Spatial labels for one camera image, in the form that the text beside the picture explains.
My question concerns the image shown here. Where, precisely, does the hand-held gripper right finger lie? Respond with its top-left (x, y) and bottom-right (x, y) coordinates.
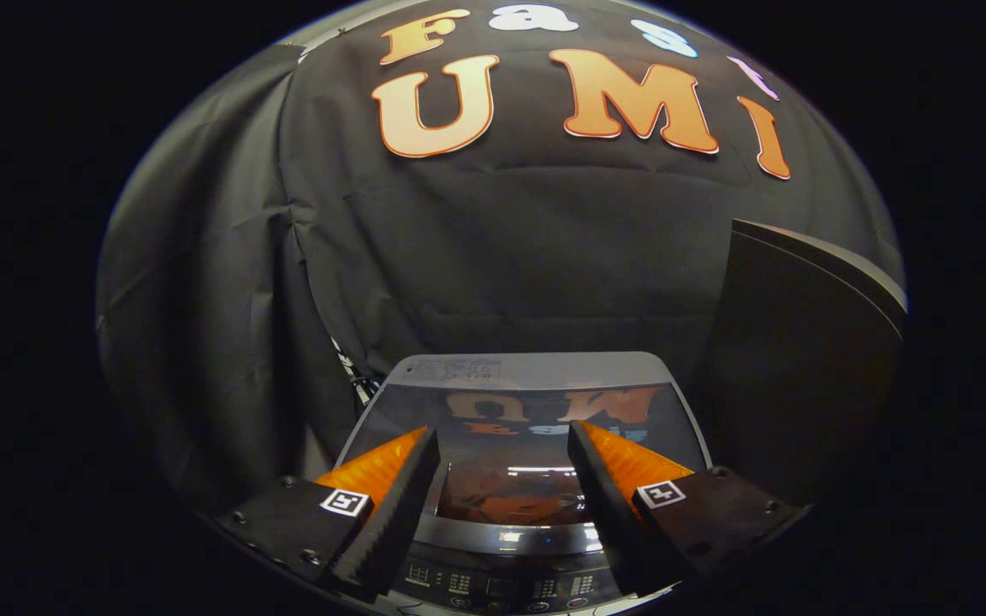
top-left (566, 419), bottom-right (806, 595)

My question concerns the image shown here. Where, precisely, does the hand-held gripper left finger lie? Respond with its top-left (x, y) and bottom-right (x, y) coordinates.
top-left (202, 425), bottom-right (441, 601)

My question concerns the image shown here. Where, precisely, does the grey washing machine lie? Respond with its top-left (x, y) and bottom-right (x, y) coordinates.
top-left (335, 351), bottom-right (716, 615)

